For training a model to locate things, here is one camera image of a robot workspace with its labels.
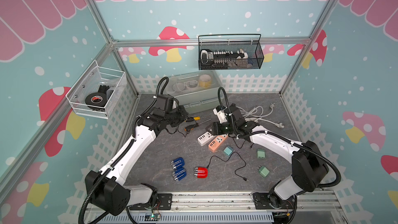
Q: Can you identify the green charger adapter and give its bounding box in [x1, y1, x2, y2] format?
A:
[257, 149, 266, 159]
[258, 166, 269, 178]

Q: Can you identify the orange power strip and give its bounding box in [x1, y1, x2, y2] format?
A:
[208, 134, 229, 152]

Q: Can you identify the black wire mesh basket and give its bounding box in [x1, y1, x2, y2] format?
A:
[198, 34, 264, 71]

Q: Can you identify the yellow tape roll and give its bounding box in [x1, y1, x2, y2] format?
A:
[199, 74, 212, 88]

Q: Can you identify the green charger adapter upper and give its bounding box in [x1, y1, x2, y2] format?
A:
[257, 149, 266, 159]

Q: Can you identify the white coiled power cable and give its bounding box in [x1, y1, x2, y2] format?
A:
[239, 103, 284, 129]

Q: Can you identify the red electric shaver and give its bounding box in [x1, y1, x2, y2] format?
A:
[194, 167, 208, 178]

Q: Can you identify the blue shaver upper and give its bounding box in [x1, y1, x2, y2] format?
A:
[171, 157, 185, 170]

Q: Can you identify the yellow handled screwdriver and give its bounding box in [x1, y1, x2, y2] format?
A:
[185, 116, 210, 122]

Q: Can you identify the orange handled screwdriver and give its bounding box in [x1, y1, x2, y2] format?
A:
[184, 119, 210, 132]

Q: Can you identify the black power strip in basket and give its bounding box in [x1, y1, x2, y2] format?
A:
[199, 49, 248, 67]

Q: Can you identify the blue shaver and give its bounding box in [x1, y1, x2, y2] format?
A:
[173, 167, 187, 181]
[171, 157, 185, 170]

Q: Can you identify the green plastic storage box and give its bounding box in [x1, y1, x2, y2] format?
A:
[164, 71, 222, 114]

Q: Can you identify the black cable with plug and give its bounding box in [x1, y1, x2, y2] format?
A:
[205, 136, 257, 182]

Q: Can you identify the teal charger adapter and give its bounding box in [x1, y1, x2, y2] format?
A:
[223, 146, 234, 157]

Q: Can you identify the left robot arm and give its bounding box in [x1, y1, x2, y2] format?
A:
[78, 78, 188, 224]

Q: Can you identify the green charger adapter lower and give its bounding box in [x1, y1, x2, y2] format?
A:
[258, 166, 269, 178]

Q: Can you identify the black tape roll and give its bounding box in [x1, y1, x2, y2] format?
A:
[85, 92, 107, 111]

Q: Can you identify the white power strip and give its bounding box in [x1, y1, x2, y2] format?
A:
[197, 132, 215, 146]

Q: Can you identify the clear acrylic wall bin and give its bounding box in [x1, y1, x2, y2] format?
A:
[66, 61, 127, 119]

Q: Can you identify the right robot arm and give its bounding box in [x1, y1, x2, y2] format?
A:
[211, 87, 342, 209]

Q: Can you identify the blue shaver lower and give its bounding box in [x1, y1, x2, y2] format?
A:
[173, 167, 187, 181]

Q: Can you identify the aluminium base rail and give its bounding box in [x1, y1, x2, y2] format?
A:
[100, 191, 349, 224]

